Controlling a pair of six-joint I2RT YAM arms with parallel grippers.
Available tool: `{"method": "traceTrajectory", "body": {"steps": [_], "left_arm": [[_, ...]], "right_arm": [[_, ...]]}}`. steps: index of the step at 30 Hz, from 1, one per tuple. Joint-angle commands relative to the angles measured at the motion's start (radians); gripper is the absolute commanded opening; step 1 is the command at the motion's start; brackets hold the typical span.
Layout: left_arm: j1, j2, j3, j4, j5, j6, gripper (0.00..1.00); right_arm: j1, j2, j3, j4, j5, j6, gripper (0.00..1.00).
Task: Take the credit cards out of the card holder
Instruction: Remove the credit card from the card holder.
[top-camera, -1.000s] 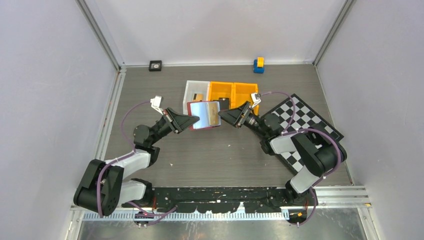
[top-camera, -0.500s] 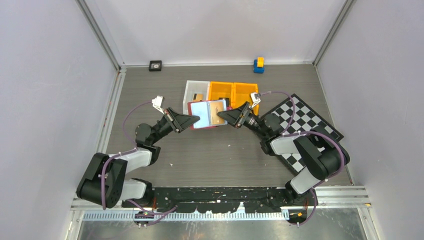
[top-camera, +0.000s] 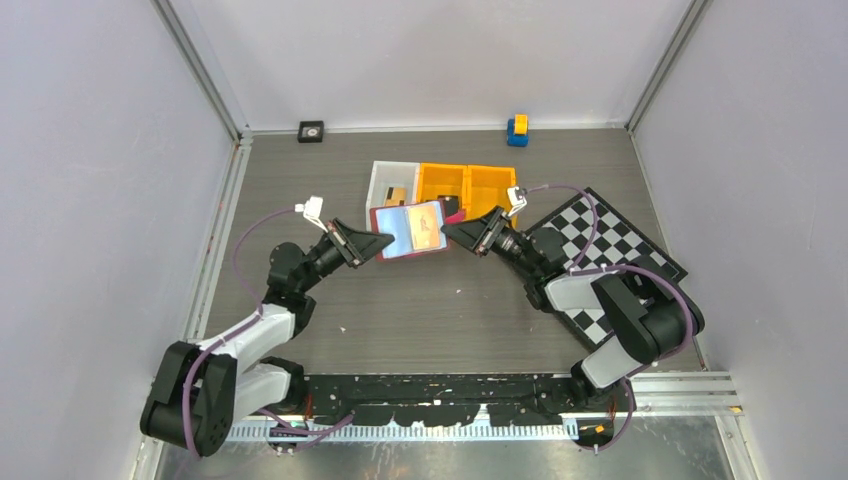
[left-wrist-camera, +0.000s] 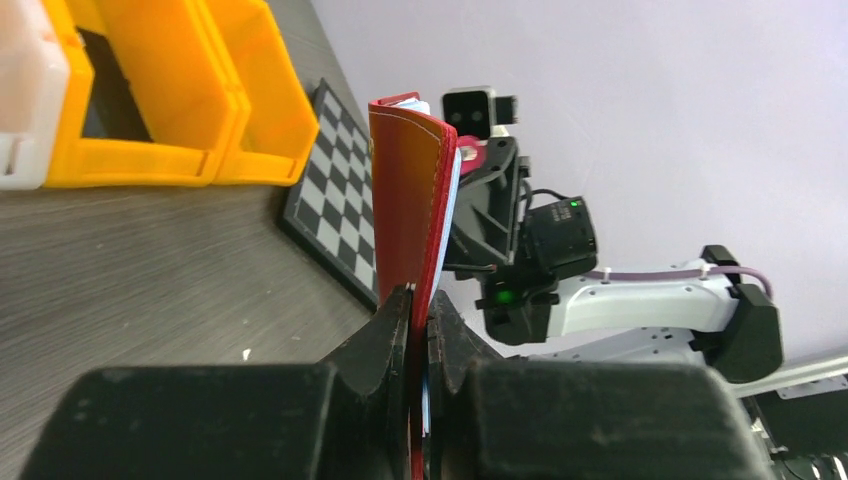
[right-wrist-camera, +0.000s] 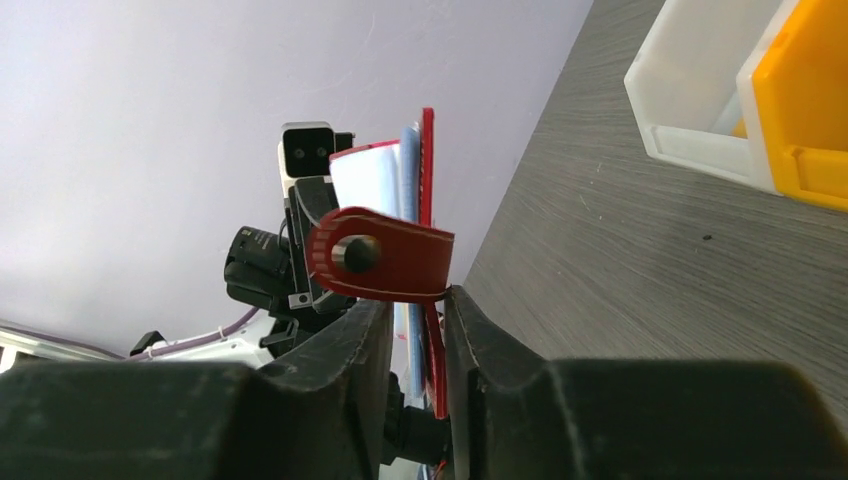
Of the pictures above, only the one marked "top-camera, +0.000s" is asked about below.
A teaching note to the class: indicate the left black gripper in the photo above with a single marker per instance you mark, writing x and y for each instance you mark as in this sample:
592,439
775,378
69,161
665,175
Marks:
358,247

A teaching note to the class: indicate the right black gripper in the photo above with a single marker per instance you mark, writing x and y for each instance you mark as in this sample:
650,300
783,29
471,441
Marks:
480,234

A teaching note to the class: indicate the dark grey credit card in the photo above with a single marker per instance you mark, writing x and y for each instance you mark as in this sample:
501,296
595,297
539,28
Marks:
451,205

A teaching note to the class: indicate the red card holder wallet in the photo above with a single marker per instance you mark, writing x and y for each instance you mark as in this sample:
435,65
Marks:
393,220

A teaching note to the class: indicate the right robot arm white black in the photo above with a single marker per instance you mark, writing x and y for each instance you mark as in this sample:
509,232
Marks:
650,316

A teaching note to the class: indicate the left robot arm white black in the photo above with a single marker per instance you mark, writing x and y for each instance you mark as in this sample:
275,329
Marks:
201,389

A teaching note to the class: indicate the orange bin with cards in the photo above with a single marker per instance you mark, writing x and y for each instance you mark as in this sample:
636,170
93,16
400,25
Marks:
438,179

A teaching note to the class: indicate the empty orange bin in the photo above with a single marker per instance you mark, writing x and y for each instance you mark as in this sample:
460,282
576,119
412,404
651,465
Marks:
487,187

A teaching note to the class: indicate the white plastic bin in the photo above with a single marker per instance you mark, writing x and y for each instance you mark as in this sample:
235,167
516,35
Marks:
390,174

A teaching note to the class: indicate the blue yellow toy block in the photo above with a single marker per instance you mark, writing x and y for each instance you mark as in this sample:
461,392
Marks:
518,131

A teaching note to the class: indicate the black white checkerboard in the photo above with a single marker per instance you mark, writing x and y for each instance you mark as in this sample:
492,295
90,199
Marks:
591,221

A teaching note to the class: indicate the small black square box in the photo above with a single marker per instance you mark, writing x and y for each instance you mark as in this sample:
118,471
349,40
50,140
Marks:
311,131

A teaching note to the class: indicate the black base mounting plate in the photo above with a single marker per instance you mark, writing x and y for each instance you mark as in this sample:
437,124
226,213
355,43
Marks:
442,400

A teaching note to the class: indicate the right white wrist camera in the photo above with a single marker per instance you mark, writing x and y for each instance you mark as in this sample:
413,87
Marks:
518,200

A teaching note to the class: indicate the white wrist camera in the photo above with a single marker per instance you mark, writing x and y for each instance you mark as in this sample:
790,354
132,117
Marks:
518,200
311,211

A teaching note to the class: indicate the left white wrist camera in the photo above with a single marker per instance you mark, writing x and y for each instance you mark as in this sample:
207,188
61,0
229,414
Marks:
311,211

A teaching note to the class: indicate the aluminium rail frame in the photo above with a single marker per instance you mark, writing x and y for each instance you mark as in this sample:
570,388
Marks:
692,394

